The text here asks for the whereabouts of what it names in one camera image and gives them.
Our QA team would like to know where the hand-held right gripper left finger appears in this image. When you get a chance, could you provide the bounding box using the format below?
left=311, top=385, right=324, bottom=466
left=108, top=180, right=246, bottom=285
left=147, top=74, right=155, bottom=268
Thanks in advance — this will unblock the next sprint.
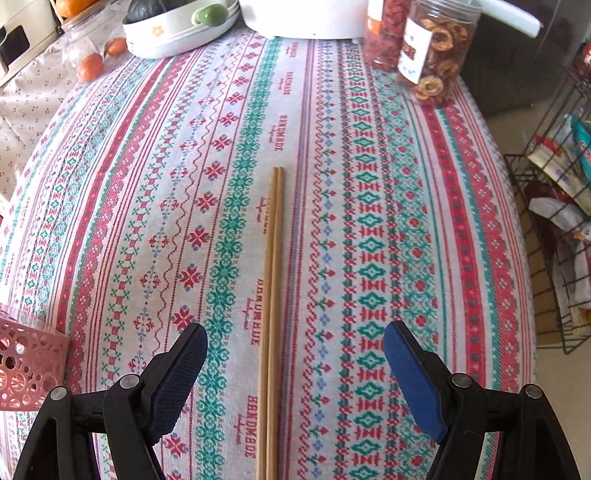
left=14, top=323, right=208, bottom=480

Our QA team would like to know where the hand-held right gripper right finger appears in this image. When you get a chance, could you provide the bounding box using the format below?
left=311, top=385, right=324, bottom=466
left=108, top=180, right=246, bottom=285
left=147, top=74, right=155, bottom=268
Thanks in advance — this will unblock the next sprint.
left=384, top=320, right=583, bottom=480

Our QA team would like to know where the single brown bamboo chopstick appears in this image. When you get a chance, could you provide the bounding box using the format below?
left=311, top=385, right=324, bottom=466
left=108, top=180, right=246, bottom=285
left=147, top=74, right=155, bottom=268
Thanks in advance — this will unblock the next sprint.
left=259, top=167, right=280, bottom=480
left=269, top=167, right=285, bottom=480

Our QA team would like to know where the pink perforated basket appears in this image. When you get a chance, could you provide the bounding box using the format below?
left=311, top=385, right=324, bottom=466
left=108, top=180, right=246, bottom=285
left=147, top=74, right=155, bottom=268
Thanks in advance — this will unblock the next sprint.
left=0, top=302, right=70, bottom=412

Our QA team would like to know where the red green patterned tablecloth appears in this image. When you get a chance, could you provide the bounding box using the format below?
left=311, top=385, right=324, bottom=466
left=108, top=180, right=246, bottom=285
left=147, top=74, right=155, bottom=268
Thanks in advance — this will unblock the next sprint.
left=0, top=32, right=539, bottom=480

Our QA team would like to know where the pile of snack packets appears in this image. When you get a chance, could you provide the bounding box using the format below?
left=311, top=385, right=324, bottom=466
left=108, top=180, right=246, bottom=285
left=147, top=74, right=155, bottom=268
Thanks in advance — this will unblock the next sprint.
left=529, top=106, right=591, bottom=333

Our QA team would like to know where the beige dotted cloth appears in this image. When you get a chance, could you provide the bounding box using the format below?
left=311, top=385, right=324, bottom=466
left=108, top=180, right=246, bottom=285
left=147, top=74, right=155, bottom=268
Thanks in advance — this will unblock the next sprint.
left=0, top=28, right=88, bottom=204

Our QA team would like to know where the dark grey sofa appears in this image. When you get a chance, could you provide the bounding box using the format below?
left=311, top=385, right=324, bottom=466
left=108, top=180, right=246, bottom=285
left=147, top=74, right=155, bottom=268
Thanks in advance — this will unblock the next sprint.
left=462, top=0, right=570, bottom=117

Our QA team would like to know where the jar of dried apple rings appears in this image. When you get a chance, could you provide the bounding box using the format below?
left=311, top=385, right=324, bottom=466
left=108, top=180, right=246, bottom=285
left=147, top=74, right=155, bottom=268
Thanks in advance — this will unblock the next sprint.
left=396, top=0, right=483, bottom=108

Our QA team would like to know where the white flower-print dish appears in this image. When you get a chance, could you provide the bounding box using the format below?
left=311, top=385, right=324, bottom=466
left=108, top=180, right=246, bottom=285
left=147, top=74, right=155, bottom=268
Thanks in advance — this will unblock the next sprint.
left=122, top=0, right=241, bottom=59

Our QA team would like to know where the jar of red dried fruit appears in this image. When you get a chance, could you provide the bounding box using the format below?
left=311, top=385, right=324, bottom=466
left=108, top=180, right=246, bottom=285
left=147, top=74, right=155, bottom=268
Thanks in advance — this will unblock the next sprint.
left=365, top=0, right=414, bottom=73

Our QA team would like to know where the beige appliance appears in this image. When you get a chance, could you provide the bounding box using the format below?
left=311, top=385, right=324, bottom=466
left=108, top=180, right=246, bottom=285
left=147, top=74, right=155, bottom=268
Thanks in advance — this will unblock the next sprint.
left=0, top=0, right=64, bottom=86

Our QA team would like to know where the clear glass jar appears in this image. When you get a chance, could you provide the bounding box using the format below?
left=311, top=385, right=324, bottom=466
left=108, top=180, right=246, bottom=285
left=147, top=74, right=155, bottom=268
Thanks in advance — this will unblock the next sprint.
left=61, top=11, right=123, bottom=54

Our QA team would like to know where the small green fruit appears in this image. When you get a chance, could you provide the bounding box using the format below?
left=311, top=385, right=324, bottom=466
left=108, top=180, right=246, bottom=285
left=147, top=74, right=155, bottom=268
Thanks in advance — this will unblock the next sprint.
left=191, top=4, right=227, bottom=27

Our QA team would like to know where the dark green squash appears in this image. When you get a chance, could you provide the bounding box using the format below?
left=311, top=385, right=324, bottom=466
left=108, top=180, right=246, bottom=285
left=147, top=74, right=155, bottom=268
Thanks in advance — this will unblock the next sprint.
left=126, top=0, right=172, bottom=24

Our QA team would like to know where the white round appliance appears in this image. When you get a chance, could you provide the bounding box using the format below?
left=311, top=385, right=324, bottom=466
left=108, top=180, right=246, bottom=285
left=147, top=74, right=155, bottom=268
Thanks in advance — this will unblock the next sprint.
left=239, top=0, right=370, bottom=40

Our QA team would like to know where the large orange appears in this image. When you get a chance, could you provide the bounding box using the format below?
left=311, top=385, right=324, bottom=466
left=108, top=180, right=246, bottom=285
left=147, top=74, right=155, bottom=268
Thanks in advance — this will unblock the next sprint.
left=55, top=0, right=100, bottom=19

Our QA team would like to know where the black wire rack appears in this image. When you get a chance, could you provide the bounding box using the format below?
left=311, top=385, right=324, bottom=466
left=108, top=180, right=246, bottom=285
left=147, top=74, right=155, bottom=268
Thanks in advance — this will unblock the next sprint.
left=503, top=41, right=591, bottom=356

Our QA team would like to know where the white plastic handle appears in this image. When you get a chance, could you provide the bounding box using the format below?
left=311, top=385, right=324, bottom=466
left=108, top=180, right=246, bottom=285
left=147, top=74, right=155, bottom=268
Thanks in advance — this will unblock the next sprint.
left=480, top=0, right=544, bottom=38

